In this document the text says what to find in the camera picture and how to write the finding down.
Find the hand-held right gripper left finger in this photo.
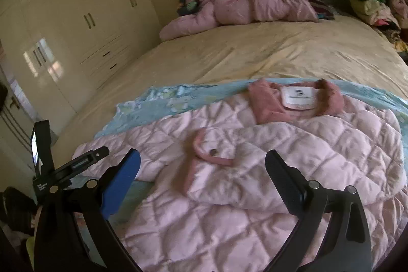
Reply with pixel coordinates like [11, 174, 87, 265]
[33, 149, 141, 272]

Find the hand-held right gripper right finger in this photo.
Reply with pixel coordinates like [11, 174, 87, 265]
[265, 150, 372, 272]

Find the light pink quilted jacket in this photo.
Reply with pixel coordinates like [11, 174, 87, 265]
[72, 78, 408, 272]

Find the pile of folded clothes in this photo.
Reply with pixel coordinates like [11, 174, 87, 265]
[347, 0, 408, 53]

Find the dark bag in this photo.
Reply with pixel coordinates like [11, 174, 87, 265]
[0, 187, 40, 239]

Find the light blue printed blanket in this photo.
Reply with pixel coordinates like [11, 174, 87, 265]
[73, 77, 408, 228]

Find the bed with beige sheet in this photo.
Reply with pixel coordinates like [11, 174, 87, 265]
[48, 12, 408, 151]

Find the cream wardrobe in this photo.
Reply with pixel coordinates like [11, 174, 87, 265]
[0, 0, 161, 120]

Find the dark striped cloth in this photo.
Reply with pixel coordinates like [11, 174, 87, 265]
[306, 0, 336, 21]

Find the pink puffy coat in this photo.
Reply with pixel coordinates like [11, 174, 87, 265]
[159, 0, 319, 41]

